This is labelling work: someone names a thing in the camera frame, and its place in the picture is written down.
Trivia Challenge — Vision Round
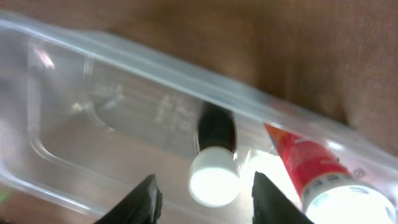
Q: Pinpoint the orange tablet tube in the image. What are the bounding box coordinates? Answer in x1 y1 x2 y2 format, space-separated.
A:
265 124 397 224

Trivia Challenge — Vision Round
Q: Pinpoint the dark brown medicine bottle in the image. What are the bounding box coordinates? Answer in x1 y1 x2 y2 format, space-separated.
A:
188 103 239 208

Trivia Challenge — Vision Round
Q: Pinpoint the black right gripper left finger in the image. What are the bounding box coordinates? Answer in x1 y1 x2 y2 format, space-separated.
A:
94 174 163 224

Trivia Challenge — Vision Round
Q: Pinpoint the clear plastic container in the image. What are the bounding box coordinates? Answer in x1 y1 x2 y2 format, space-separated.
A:
1 11 397 223

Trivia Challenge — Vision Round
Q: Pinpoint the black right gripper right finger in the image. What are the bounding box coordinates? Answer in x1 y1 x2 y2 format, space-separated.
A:
252 172 313 224

